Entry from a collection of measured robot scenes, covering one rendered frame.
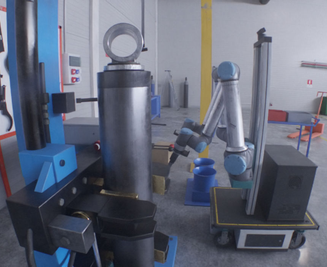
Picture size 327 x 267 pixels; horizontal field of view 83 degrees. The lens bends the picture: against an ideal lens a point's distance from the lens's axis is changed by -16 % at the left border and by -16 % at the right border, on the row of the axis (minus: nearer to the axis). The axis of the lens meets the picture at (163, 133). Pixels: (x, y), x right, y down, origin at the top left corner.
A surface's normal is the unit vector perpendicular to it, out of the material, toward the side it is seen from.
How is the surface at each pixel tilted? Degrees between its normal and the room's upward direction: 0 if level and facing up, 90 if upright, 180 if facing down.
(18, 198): 0
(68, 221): 0
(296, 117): 90
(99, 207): 0
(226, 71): 82
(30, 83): 90
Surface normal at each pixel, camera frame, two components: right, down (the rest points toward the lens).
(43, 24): 0.99, 0.04
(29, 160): -0.16, 0.24
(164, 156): -0.36, 0.22
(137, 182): 0.50, 0.21
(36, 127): 0.81, 0.14
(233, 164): -0.54, 0.29
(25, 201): 0.00, -0.97
